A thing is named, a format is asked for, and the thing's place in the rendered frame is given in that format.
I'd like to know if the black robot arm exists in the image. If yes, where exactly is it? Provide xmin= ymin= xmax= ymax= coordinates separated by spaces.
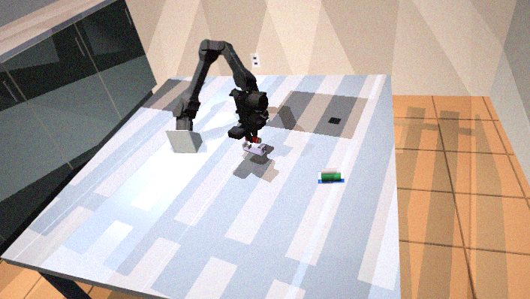
xmin=173 ymin=39 xmax=269 ymax=131

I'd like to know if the red battery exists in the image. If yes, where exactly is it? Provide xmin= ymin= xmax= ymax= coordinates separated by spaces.
xmin=252 ymin=136 xmax=262 ymax=144

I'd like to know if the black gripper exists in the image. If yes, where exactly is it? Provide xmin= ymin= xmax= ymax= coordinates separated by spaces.
xmin=227 ymin=108 xmax=258 ymax=143

